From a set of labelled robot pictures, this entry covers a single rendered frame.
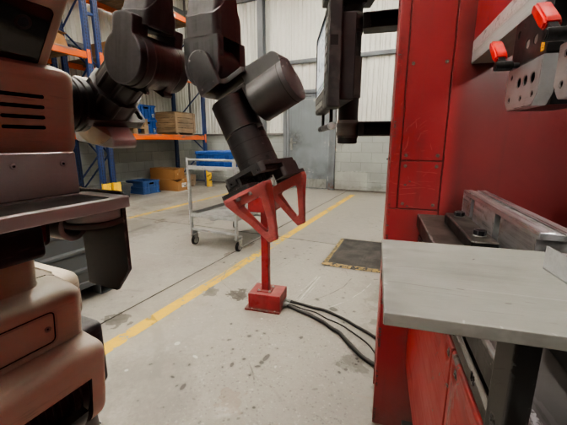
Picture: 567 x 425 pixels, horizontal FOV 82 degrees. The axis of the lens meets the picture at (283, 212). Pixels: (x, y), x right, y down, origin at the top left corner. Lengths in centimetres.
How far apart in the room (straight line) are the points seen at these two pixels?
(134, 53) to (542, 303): 54
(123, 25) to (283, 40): 784
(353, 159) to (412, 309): 727
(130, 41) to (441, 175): 96
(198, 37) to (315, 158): 727
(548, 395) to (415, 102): 91
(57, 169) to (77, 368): 30
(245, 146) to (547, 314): 35
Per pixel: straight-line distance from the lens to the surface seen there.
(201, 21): 50
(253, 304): 228
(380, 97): 743
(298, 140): 786
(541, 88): 71
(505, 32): 94
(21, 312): 59
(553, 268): 38
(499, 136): 121
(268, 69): 45
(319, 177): 771
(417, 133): 116
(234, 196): 41
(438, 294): 29
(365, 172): 746
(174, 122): 798
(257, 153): 45
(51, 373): 61
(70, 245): 261
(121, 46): 57
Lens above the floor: 112
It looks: 12 degrees down
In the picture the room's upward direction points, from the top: straight up
